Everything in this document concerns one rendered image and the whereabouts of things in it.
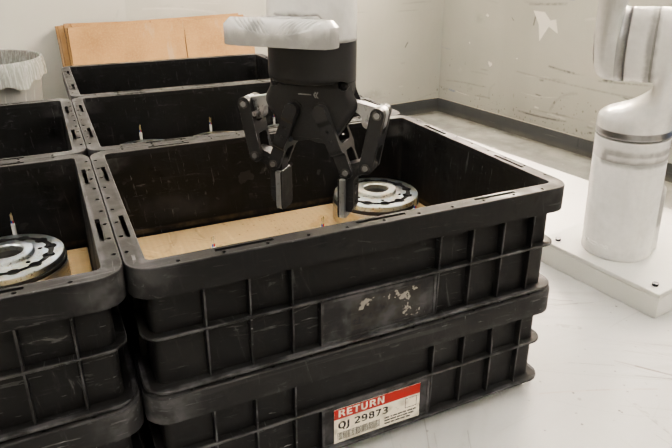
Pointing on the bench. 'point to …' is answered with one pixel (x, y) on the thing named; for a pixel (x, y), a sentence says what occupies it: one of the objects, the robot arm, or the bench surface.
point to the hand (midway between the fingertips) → (314, 195)
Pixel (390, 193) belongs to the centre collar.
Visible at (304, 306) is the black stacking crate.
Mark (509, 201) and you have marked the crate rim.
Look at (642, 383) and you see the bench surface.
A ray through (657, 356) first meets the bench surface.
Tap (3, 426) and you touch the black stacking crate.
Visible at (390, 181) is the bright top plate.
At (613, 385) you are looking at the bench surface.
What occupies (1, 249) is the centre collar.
